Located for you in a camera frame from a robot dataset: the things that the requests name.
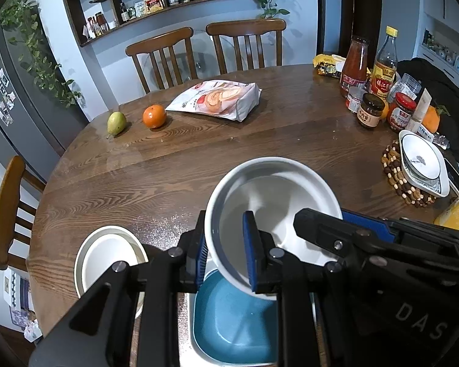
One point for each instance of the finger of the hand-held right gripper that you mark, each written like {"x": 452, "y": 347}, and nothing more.
{"x": 371, "y": 226}
{"x": 321, "y": 229}

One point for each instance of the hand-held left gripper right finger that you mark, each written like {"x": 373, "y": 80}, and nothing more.
{"x": 252, "y": 252}

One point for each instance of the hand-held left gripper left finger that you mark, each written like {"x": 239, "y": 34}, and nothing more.
{"x": 201, "y": 263}

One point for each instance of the white straight-sided cup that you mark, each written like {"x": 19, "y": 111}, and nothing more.
{"x": 275, "y": 198}

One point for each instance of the plain blue square plate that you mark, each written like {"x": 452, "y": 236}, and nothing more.
{"x": 229, "y": 325}

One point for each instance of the blue patterned square plate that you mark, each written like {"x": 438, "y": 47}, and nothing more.
{"x": 196, "y": 356}

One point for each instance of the cream ceramic bowl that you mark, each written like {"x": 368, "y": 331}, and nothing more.
{"x": 77, "y": 275}

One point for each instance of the wooden bead trivet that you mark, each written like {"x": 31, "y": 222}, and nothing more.
{"x": 394, "y": 183}

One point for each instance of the white patterned dish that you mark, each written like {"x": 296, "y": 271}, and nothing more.
{"x": 420, "y": 160}

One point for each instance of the yellow box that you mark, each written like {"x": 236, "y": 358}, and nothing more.
{"x": 457, "y": 214}

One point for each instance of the black phone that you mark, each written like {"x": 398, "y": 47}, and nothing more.
{"x": 455, "y": 176}

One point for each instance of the brown sauce jar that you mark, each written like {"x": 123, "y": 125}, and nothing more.
{"x": 371, "y": 111}

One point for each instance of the red chili sauce jar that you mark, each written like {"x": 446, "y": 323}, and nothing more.
{"x": 401, "y": 112}

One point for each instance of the orange with green leaf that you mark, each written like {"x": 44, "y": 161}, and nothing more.
{"x": 432, "y": 119}

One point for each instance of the small white-label jar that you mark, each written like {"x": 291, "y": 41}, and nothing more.
{"x": 355, "y": 100}

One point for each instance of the cream squeeze tube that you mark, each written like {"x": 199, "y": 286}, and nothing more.
{"x": 420, "y": 109}

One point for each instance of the clear plastic container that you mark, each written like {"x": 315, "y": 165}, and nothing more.
{"x": 407, "y": 84}

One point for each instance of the orange tangerine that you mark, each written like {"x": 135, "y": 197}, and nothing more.
{"x": 154, "y": 116}

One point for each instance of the white pink snack bag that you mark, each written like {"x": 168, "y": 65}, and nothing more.
{"x": 216, "y": 99}

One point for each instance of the red ketchup bottle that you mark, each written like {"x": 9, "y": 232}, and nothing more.
{"x": 354, "y": 67}

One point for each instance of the yellow-capped vinegar bottle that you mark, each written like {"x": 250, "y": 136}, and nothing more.
{"x": 384, "y": 63}

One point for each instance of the green pear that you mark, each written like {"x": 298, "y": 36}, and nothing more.
{"x": 116, "y": 123}

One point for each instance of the yellow snack packet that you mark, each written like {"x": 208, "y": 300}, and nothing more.
{"x": 329, "y": 65}

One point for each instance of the crumpled white tissue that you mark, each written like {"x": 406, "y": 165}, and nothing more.
{"x": 33, "y": 330}

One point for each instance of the brown wooden chair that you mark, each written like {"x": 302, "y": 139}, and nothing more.
{"x": 244, "y": 26}
{"x": 160, "y": 42}
{"x": 7, "y": 206}

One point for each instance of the dark wooden door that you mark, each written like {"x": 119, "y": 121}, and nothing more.
{"x": 363, "y": 7}

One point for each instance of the grey refrigerator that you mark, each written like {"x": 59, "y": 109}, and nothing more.
{"x": 34, "y": 114}

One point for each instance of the bushy green vine plant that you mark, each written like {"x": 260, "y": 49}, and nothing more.
{"x": 42, "y": 57}

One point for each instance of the red sauce bottle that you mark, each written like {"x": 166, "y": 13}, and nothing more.
{"x": 94, "y": 23}
{"x": 100, "y": 21}

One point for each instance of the dark glass bottle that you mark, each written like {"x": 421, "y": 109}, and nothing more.
{"x": 123, "y": 12}

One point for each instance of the yellow red food packet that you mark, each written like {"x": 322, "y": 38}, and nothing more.
{"x": 153, "y": 3}

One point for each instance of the white wall cabinet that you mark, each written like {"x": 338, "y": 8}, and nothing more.
{"x": 447, "y": 46}

